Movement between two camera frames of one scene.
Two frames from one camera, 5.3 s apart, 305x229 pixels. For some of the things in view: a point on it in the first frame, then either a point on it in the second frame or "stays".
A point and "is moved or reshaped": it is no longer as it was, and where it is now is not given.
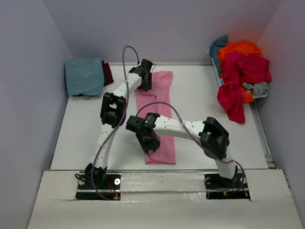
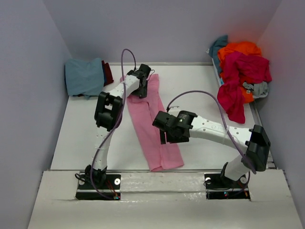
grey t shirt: (260, 90) stays
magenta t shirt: (239, 68) stays
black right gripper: (147, 147) -> (170, 139)
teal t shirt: (220, 42) stays
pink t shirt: (160, 91) is moved or reshaped
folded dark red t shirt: (107, 77) stays
